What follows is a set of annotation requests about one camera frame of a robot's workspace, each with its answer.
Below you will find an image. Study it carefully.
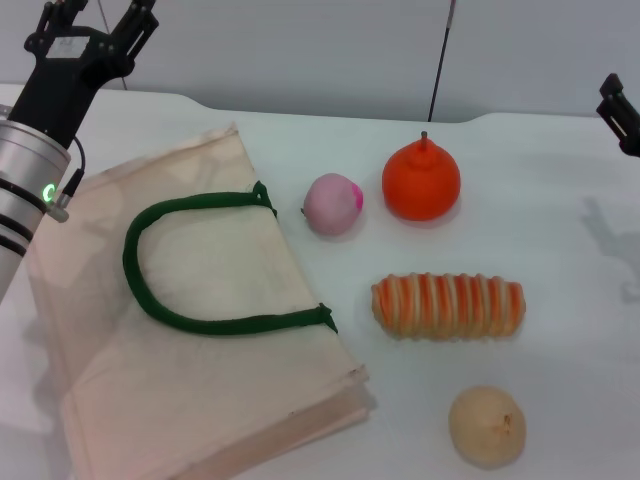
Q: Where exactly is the orange toy persimmon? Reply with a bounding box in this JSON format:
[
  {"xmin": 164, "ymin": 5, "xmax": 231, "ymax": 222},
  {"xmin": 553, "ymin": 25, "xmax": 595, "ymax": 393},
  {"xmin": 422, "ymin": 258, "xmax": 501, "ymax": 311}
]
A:
[{"xmin": 381, "ymin": 130, "xmax": 462, "ymax": 222}]

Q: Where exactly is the orange striped bread toy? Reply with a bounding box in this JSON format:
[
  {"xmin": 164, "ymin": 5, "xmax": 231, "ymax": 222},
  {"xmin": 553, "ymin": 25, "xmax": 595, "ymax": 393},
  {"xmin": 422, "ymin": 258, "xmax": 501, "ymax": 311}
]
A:
[{"xmin": 370, "ymin": 270, "xmax": 528, "ymax": 343}]

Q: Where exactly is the beige round fruit toy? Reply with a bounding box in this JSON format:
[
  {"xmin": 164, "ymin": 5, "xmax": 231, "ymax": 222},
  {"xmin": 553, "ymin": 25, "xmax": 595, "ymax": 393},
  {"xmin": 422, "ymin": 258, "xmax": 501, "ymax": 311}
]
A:
[{"xmin": 447, "ymin": 384, "xmax": 528, "ymax": 470}]

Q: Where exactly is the thin dark cable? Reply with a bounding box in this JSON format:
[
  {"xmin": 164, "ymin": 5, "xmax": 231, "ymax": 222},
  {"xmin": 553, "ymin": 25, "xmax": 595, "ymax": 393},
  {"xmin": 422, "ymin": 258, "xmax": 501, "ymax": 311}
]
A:
[{"xmin": 426, "ymin": 0, "xmax": 458, "ymax": 123}]

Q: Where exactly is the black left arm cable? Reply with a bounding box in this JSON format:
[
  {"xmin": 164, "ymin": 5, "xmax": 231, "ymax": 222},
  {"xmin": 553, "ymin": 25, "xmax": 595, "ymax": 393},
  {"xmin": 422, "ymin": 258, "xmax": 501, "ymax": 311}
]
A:
[{"xmin": 48, "ymin": 134, "xmax": 87, "ymax": 222}]

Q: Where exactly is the pink peach toy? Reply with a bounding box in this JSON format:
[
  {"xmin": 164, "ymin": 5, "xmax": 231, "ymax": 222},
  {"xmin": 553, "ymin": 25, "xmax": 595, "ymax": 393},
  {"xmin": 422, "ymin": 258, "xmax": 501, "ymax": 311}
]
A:
[{"xmin": 302, "ymin": 172, "xmax": 365, "ymax": 238}]

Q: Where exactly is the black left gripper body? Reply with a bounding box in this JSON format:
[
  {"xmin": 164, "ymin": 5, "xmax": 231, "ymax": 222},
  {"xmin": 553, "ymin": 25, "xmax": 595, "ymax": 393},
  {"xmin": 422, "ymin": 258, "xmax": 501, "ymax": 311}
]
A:
[{"xmin": 7, "ymin": 28, "xmax": 137, "ymax": 152}]

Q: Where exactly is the white handbag with green handles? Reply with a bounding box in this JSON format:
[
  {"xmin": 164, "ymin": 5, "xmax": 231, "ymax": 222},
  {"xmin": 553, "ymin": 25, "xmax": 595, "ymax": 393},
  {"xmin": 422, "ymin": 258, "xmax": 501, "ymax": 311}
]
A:
[{"xmin": 24, "ymin": 122, "xmax": 379, "ymax": 480}]

